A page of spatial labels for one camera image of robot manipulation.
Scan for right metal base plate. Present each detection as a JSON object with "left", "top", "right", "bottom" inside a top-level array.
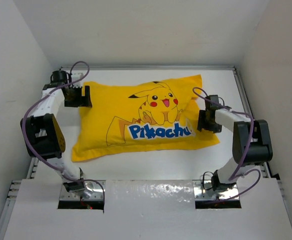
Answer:
[{"left": 193, "top": 179, "right": 239, "bottom": 202}]

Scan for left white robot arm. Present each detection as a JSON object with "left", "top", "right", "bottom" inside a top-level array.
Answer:
[{"left": 21, "top": 70, "right": 94, "bottom": 199}]

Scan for yellow pillowcase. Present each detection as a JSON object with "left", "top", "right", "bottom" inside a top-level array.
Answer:
[{"left": 71, "top": 75, "right": 219, "bottom": 162}]

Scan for purple cable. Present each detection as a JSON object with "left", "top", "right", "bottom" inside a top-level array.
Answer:
[
  {"left": 192, "top": 86, "right": 261, "bottom": 202},
  {"left": 22, "top": 61, "right": 106, "bottom": 208}
]

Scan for metal base plate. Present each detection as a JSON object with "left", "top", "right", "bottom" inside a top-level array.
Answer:
[
  {"left": 60, "top": 180, "right": 106, "bottom": 201},
  {"left": 193, "top": 179, "right": 239, "bottom": 202}
]

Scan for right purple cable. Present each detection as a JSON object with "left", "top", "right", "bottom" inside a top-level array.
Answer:
[{"left": 192, "top": 86, "right": 261, "bottom": 202}]

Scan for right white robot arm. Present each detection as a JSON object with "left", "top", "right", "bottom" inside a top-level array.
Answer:
[{"left": 197, "top": 95, "right": 273, "bottom": 191}]

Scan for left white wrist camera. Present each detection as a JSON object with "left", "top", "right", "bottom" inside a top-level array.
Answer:
[{"left": 71, "top": 72, "right": 84, "bottom": 81}]

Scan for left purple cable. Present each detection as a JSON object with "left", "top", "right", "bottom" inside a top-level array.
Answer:
[{"left": 22, "top": 61, "right": 106, "bottom": 208}]

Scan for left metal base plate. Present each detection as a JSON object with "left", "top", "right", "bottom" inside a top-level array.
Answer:
[{"left": 60, "top": 180, "right": 106, "bottom": 201}]

